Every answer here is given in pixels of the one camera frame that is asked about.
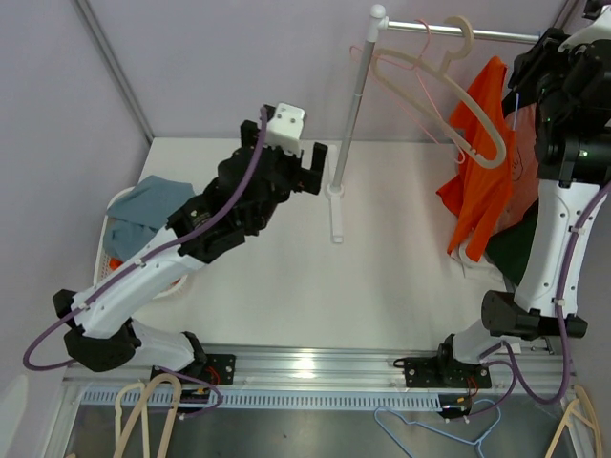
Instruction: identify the orange t shirt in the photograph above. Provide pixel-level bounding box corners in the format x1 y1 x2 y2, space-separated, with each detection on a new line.
437 56 515 262
108 258 123 271

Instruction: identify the wooden hangers bottom left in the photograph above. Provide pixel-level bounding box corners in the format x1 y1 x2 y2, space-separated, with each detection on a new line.
113 373 181 458

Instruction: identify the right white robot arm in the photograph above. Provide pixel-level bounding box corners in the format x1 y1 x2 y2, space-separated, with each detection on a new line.
395 24 610 387

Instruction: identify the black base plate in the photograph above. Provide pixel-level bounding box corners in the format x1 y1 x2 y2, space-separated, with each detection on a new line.
150 353 237 385
392 356 492 389

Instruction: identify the green and pink shirt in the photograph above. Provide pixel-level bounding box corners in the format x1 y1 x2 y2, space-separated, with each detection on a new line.
486 104 538 285

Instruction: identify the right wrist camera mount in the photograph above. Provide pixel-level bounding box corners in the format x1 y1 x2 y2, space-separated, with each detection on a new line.
558 0 610 52

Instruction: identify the blue wire hanger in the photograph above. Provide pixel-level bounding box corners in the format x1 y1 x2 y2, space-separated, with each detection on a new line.
372 399 502 458
512 93 520 132

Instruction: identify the white plastic laundry basket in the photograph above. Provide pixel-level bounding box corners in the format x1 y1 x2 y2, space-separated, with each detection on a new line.
92 215 190 305

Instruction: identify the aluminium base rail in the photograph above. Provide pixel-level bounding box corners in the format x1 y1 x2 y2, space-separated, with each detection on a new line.
60 340 563 411

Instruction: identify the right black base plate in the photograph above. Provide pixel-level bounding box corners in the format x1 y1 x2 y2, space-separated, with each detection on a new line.
392 356 492 389

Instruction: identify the blue wire hanger on floor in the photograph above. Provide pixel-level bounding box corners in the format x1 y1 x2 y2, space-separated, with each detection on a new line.
372 399 502 458

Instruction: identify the blue grey t shirt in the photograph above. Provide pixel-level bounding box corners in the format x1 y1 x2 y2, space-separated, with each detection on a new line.
103 176 195 261

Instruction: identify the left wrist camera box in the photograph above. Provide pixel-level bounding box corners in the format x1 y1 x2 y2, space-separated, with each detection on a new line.
263 102 306 158

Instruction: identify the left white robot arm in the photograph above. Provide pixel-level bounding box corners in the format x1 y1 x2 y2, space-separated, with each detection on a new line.
53 121 328 383

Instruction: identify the metal clothes rack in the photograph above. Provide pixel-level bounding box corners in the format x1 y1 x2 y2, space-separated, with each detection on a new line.
326 4 538 244

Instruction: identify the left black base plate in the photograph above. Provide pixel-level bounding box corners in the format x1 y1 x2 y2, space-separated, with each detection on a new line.
150 353 237 385

